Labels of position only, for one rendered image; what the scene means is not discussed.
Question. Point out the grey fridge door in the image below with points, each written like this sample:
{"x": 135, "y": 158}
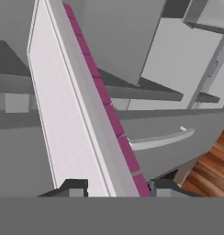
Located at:
{"x": 123, "y": 33}

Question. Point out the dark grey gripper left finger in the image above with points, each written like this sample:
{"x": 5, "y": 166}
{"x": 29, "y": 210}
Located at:
{"x": 74, "y": 187}

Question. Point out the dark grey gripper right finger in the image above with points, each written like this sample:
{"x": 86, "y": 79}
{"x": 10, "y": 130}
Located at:
{"x": 162, "y": 188}

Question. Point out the grey freezer drawer front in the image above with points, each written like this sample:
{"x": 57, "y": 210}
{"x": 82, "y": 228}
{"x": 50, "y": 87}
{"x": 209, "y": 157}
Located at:
{"x": 184, "y": 150}

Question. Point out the white and magenta ice cube tray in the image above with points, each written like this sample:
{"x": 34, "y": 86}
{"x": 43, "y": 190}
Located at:
{"x": 71, "y": 122}

